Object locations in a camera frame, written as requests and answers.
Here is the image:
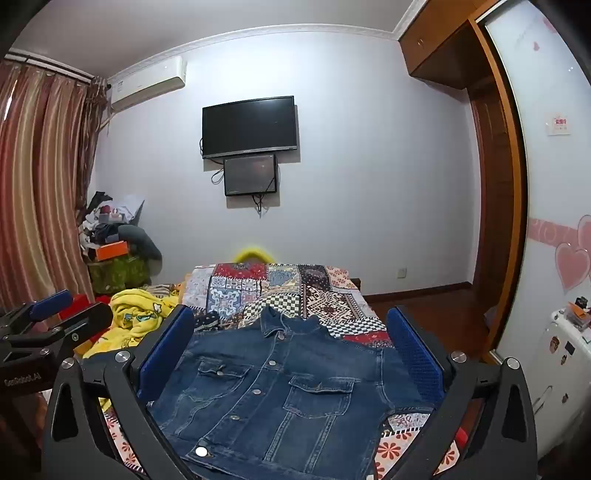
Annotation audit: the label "yellow rounded object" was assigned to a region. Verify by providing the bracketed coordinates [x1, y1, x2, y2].
[233, 246, 274, 265]

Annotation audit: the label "wooden overhead cabinet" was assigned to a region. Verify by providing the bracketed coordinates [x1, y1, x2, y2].
[399, 0, 511, 92]

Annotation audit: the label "pile of clothes and clutter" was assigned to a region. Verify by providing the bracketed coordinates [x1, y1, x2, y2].
[78, 191, 146, 259]

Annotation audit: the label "white air conditioner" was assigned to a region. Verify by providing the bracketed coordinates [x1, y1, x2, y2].
[108, 58, 188, 114]

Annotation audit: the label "orange box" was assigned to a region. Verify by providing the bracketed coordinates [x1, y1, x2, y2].
[95, 240, 129, 262]

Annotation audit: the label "black wall television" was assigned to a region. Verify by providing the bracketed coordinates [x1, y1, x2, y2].
[202, 95, 298, 160]

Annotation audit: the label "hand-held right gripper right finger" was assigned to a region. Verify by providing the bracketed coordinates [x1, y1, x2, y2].
[386, 305, 539, 480]

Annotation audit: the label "patchwork printed bedspread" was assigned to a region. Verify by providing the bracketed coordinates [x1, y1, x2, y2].
[99, 263, 462, 480]

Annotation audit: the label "small items on refrigerator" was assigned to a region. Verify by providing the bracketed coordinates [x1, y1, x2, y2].
[564, 295, 591, 331]

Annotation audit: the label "green patterned cloth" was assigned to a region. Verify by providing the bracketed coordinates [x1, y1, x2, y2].
[87, 251, 151, 296]

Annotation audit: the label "white refrigerator with stickers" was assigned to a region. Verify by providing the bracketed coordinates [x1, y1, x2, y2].
[529, 305, 591, 464]

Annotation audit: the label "blue denim jacket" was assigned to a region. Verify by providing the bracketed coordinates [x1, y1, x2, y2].
[147, 305, 437, 480]

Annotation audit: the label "red and white notice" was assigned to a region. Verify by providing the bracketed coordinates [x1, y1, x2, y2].
[546, 112, 573, 136]

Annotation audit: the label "red cloth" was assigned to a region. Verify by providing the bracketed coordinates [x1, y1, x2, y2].
[59, 292, 110, 320]

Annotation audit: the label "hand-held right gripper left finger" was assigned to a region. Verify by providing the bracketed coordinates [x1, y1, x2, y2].
[41, 305, 197, 480]

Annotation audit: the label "striped reddish curtain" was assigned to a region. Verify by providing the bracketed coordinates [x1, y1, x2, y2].
[0, 58, 109, 319]

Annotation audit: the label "small black wall monitor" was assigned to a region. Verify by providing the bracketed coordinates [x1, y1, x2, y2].
[223, 154, 278, 197]

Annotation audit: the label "dark grey cushion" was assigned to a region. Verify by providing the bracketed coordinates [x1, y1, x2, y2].
[117, 223, 163, 274]

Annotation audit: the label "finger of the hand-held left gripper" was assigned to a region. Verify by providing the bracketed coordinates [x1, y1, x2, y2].
[0, 302, 114, 357]
[0, 290, 75, 334]

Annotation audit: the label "yellow cartoon blanket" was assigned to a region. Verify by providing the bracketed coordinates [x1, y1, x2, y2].
[82, 288, 183, 411]

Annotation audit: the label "white heart-print sliding door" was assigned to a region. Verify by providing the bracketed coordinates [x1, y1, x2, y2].
[484, 0, 591, 462]

